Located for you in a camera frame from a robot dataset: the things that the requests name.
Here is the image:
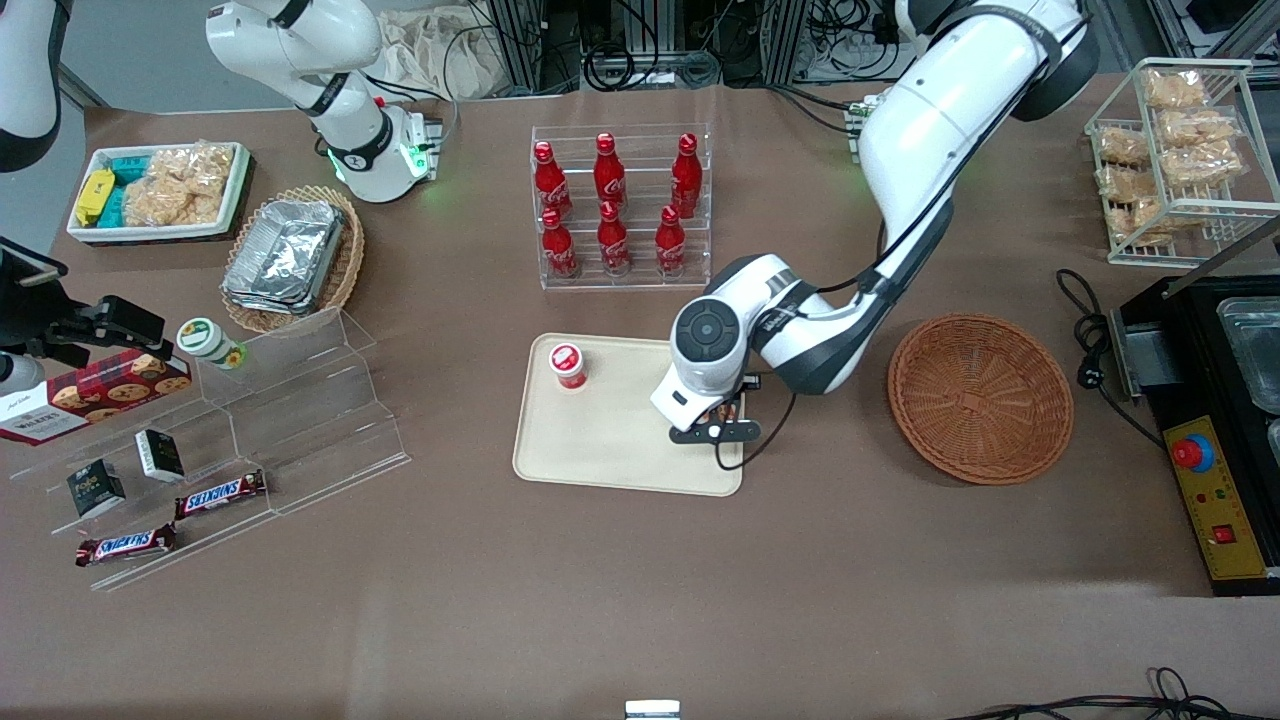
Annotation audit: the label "red lidded yogurt cup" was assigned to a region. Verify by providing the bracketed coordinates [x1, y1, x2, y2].
[547, 342, 589, 392]

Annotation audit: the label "oval light wicker basket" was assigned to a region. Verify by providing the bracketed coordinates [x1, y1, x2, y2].
[219, 184, 366, 336]

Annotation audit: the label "clear acrylic bottle rack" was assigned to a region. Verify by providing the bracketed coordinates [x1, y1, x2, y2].
[530, 122, 714, 293]

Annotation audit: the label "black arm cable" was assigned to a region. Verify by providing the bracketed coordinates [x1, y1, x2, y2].
[714, 15, 1091, 472]

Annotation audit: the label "white wire rack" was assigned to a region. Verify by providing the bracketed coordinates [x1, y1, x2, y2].
[1085, 57, 1280, 268]

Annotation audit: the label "green lidded white cup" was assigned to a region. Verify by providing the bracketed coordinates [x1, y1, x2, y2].
[176, 317, 249, 372]

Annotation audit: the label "red tartan cookie box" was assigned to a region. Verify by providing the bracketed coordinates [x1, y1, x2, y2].
[0, 348, 193, 448]

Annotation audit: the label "red cola bottle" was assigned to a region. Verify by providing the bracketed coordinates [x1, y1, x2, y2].
[654, 205, 689, 278]
[540, 207, 580, 280]
[533, 141, 574, 222]
[670, 132, 704, 220]
[596, 200, 633, 278]
[593, 132, 628, 212]

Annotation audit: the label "stack of foil trays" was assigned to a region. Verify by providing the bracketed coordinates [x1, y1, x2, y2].
[221, 198, 347, 317]

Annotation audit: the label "clear acrylic step display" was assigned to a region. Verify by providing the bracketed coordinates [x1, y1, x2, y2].
[8, 305, 412, 594]

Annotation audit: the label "yellow snack pack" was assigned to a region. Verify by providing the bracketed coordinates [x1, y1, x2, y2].
[75, 168, 117, 227]

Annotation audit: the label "black power cable with plug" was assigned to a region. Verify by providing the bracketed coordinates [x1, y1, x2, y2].
[1055, 267, 1167, 448]

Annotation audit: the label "small black carton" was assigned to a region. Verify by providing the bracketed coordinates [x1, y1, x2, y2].
[66, 458, 128, 520]
[134, 428, 187, 484]

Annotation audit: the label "beige cloth bag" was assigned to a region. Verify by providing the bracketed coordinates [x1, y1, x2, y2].
[378, 8, 513, 101]

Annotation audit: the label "Snickers chocolate bar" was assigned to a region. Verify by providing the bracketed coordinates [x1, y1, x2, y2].
[75, 522, 179, 569]
[174, 469, 268, 521]

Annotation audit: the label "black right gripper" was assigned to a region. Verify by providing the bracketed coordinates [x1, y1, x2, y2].
[0, 240, 168, 372]

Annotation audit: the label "stainless steel pan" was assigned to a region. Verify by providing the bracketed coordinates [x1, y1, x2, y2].
[1216, 296, 1280, 417]

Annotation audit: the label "black machine with yellow panel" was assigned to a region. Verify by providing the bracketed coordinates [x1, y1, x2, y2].
[1108, 215, 1280, 598]

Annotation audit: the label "beige plastic tray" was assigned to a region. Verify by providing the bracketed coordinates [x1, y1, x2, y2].
[512, 333, 748, 498]

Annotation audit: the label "aluminium frame post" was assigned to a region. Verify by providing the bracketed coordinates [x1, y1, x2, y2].
[488, 0, 563, 98]

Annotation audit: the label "clear bag of rice crackers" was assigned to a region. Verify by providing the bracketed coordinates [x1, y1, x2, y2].
[123, 176, 223, 228]
[148, 141, 237, 193]

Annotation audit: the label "round brown wicker basket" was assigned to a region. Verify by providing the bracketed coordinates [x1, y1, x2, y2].
[888, 314, 1076, 487]

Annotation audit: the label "bagged fried snack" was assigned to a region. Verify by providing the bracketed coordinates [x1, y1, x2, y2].
[1104, 199, 1167, 248]
[1096, 165, 1162, 202]
[1144, 68, 1208, 110]
[1158, 108, 1242, 147]
[1096, 125, 1152, 167]
[1158, 141, 1247, 188]

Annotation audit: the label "black floor cables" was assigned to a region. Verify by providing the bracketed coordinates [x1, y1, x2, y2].
[945, 666, 1280, 720]

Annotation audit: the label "white rectangular plastic bin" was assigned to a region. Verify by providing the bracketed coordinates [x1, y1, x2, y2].
[66, 141, 252, 245]

